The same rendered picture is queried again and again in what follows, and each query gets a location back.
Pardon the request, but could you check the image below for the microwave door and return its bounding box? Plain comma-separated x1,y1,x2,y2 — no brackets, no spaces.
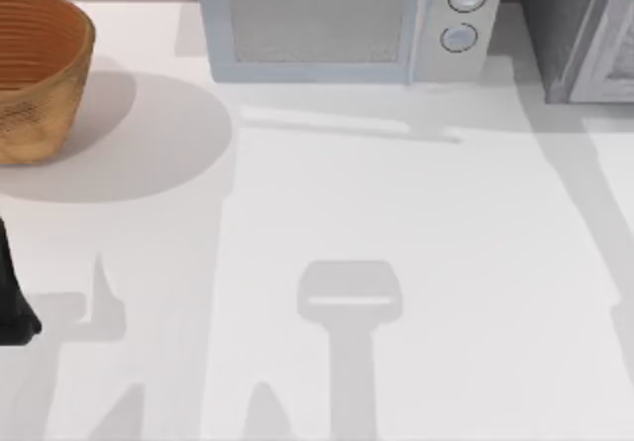
195,0,438,86

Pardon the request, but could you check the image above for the pale microwave oven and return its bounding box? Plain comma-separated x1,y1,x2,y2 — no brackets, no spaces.
192,0,510,87

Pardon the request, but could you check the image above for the brown woven basket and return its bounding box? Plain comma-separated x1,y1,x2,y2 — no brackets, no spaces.
0,0,96,166

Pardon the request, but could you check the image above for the grey cabinet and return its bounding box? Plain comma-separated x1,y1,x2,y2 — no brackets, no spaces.
514,0,634,105

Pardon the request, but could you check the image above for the microwave door handle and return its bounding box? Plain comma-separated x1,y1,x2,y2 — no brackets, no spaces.
406,0,430,87

